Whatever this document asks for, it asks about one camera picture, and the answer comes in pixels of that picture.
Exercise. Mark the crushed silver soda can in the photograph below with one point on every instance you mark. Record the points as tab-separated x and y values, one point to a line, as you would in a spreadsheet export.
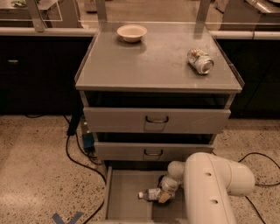
200	61

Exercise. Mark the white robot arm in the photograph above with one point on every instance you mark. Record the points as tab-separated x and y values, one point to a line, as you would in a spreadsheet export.
208	181

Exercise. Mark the blue power box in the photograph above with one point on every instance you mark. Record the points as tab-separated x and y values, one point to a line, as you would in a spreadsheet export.
87	138

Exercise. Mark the grey middle drawer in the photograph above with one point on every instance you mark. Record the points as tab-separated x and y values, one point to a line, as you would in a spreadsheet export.
148	151

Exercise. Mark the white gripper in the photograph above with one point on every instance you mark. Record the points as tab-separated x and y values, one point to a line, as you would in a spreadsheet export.
168	185

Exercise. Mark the dark low cabinet left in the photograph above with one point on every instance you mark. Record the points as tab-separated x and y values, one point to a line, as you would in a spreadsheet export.
37	74

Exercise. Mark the grey drawer cabinet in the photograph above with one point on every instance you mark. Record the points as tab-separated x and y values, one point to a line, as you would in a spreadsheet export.
154	73

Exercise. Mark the white horizontal rail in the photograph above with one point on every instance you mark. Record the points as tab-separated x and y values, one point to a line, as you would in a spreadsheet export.
56	32

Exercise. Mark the grey drawer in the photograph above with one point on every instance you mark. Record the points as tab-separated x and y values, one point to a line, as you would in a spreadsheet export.
124	207
148	151
156	120

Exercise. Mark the grey top drawer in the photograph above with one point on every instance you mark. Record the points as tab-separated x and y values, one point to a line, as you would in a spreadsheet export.
156	120

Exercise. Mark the clear plastic water bottle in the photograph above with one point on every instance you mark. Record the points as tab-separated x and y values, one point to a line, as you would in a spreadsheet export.
151	194

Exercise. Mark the white ceramic bowl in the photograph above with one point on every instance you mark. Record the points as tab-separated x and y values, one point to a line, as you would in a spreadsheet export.
132	33

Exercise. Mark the grey bottom drawer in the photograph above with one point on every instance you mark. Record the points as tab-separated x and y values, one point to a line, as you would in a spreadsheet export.
124	207

